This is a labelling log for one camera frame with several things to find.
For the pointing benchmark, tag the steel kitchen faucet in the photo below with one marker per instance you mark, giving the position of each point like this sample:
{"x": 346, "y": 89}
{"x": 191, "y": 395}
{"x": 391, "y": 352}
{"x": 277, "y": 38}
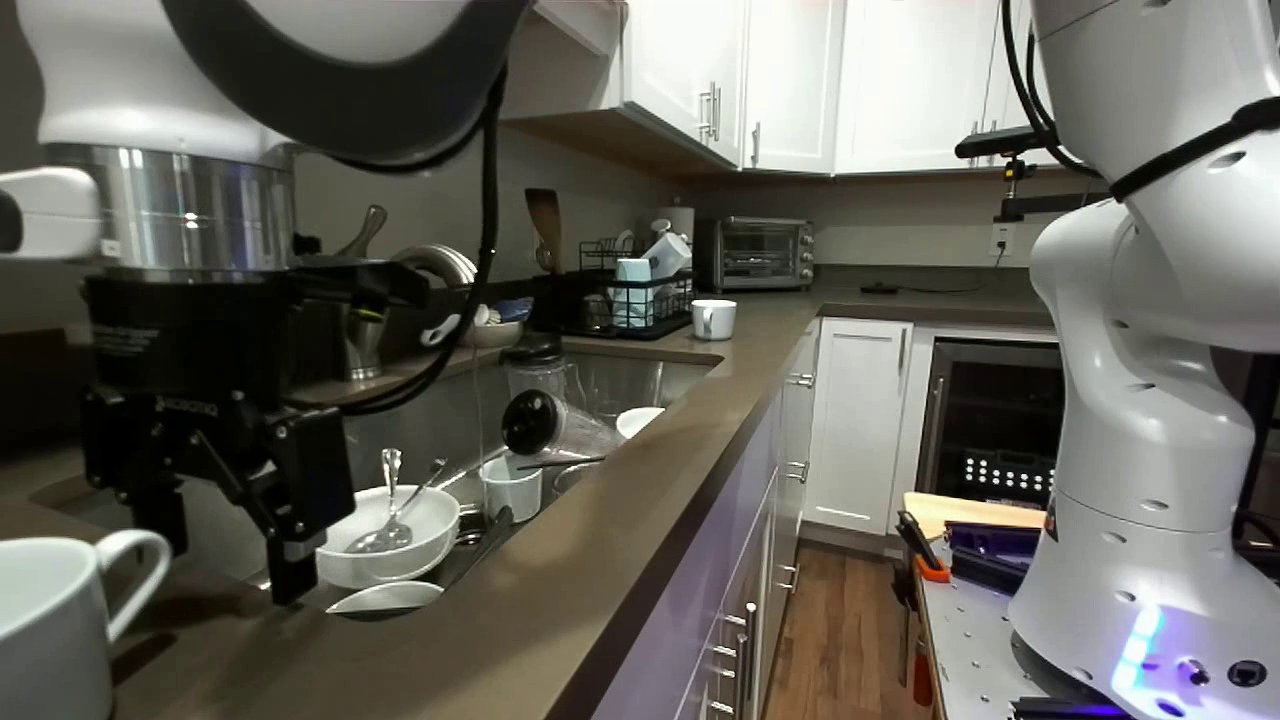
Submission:
{"x": 363, "y": 224}

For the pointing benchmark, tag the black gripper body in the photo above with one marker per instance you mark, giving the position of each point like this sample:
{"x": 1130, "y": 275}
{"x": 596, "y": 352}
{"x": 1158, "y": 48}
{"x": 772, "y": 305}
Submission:
{"x": 201, "y": 342}

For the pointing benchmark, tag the white wall outlet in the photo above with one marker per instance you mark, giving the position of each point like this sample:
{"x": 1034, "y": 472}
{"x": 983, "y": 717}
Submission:
{"x": 1004, "y": 241}

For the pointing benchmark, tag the stainless steel sink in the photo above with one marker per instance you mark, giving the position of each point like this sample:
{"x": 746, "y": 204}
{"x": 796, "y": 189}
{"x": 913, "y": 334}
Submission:
{"x": 443, "y": 413}

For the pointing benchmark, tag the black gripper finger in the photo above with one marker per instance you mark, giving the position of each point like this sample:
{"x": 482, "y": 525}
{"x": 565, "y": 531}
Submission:
{"x": 313, "y": 481}
{"x": 132, "y": 453}

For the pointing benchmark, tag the wooden board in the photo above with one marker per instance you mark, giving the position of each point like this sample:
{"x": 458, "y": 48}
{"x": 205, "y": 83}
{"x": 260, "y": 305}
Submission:
{"x": 974, "y": 509}

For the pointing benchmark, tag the white lower cabinet door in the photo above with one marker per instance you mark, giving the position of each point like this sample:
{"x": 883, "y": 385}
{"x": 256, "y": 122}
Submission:
{"x": 860, "y": 425}

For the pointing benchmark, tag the orange black clamp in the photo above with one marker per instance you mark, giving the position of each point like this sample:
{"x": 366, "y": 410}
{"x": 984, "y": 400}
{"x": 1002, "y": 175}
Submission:
{"x": 924, "y": 553}

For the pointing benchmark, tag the black dish rack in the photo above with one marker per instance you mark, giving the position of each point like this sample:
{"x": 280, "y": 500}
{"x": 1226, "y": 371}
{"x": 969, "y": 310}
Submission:
{"x": 561, "y": 302}

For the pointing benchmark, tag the white ceramic cup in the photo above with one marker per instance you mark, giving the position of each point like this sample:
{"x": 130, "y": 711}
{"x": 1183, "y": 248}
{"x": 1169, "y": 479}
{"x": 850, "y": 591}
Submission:
{"x": 387, "y": 598}

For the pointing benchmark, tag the white robot table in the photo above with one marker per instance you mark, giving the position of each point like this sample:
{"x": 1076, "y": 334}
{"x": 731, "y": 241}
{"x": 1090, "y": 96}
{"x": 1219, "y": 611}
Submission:
{"x": 974, "y": 654}

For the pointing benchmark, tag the small white mug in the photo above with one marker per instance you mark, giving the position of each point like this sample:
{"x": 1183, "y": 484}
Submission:
{"x": 54, "y": 627}

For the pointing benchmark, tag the wooden spatula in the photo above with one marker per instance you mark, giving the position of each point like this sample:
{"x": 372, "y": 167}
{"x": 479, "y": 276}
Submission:
{"x": 544, "y": 221}

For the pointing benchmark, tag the pale blue container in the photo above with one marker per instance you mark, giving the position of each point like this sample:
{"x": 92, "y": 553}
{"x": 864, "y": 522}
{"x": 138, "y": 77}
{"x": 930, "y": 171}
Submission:
{"x": 665, "y": 253}

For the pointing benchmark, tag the tiny white cup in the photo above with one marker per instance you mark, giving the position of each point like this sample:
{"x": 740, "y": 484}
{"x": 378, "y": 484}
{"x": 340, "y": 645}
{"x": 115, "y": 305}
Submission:
{"x": 508, "y": 498}

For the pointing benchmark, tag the sink base cabinets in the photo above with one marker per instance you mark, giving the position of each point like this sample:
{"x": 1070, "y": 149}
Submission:
{"x": 695, "y": 587}

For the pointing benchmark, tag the silver toaster oven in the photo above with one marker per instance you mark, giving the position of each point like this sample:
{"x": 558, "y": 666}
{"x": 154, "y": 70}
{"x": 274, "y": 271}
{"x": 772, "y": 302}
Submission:
{"x": 761, "y": 253}

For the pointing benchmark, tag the black wine cooler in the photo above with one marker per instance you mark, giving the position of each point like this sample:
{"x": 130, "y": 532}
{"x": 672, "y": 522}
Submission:
{"x": 984, "y": 413}

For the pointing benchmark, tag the white upper cabinets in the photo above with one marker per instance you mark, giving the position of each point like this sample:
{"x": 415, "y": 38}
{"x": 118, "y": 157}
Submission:
{"x": 802, "y": 83}

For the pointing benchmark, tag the large white mug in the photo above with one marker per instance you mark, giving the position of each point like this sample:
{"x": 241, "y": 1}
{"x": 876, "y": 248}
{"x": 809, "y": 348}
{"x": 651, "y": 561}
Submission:
{"x": 713, "y": 320}

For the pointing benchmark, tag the metal spoon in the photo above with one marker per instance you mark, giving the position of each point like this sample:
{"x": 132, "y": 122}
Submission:
{"x": 378, "y": 542}
{"x": 391, "y": 467}

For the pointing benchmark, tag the black camera on stand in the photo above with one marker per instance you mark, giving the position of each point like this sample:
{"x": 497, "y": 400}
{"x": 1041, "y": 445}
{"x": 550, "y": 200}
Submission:
{"x": 1002, "y": 140}

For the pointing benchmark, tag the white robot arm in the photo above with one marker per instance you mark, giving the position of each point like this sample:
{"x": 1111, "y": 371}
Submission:
{"x": 1160, "y": 440}

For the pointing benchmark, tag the white plate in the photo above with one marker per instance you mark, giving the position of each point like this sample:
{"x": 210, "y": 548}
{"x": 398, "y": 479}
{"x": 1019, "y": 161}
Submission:
{"x": 640, "y": 422}

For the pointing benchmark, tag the white bowl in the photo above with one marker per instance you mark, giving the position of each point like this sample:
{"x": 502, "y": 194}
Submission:
{"x": 340, "y": 561}

